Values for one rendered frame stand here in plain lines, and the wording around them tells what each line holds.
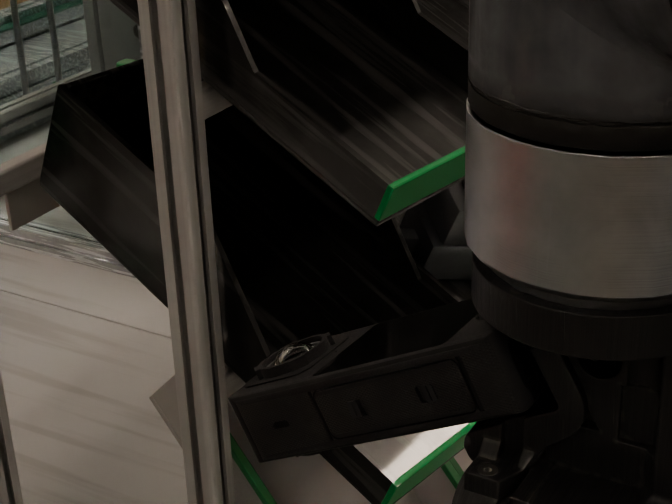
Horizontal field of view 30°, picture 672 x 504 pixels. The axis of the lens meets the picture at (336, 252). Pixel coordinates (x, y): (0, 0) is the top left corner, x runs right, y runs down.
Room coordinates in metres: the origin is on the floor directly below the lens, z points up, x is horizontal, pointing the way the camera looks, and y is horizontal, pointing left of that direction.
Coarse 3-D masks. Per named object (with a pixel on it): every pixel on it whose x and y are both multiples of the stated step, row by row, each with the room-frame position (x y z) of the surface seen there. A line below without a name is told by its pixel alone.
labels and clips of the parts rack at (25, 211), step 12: (132, 60) 0.80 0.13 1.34; (36, 180) 0.73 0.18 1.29; (12, 192) 0.71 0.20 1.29; (24, 192) 0.72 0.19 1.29; (36, 192) 0.72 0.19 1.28; (12, 204) 0.71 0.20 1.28; (24, 204) 0.71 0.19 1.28; (36, 204) 0.72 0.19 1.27; (48, 204) 0.73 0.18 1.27; (12, 216) 0.71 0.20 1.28; (24, 216) 0.71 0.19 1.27; (36, 216) 0.72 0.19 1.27; (12, 228) 0.70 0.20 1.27
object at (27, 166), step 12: (204, 84) 0.59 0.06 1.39; (204, 96) 0.58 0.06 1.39; (216, 96) 0.59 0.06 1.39; (204, 108) 0.58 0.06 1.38; (216, 108) 0.59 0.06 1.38; (24, 156) 0.71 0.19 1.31; (36, 156) 0.71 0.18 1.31; (0, 168) 0.69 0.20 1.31; (12, 168) 0.70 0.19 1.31; (24, 168) 0.70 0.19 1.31; (36, 168) 0.71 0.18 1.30; (0, 180) 0.69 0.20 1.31; (12, 180) 0.69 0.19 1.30; (24, 180) 0.70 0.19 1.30; (0, 192) 0.68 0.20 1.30; (228, 372) 0.58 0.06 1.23; (228, 384) 0.58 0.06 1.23; (240, 384) 0.59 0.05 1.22; (228, 396) 0.58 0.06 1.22
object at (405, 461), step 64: (128, 64) 0.70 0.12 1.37; (64, 128) 0.66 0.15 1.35; (128, 128) 0.72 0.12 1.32; (256, 128) 0.74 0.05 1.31; (64, 192) 0.67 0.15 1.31; (128, 192) 0.63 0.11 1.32; (256, 192) 0.72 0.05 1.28; (320, 192) 0.71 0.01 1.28; (128, 256) 0.63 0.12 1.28; (256, 256) 0.67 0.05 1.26; (320, 256) 0.68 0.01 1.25; (384, 256) 0.67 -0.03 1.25; (256, 320) 0.62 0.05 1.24; (320, 320) 0.63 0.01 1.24; (384, 320) 0.65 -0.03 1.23; (384, 448) 0.55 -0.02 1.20; (448, 448) 0.54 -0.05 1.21
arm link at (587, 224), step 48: (480, 144) 0.29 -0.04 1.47; (528, 144) 0.28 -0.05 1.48; (480, 192) 0.29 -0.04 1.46; (528, 192) 0.28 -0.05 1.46; (576, 192) 0.27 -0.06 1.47; (624, 192) 0.27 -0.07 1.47; (480, 240) 0.29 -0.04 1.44; (528, 240) 0.28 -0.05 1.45; (576, 240) 0.27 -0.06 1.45; (624, 240) 0.27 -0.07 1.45; (528, 288) 0.28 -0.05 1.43; (576, 288) 0.27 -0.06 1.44; (624, 288) 0.27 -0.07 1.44
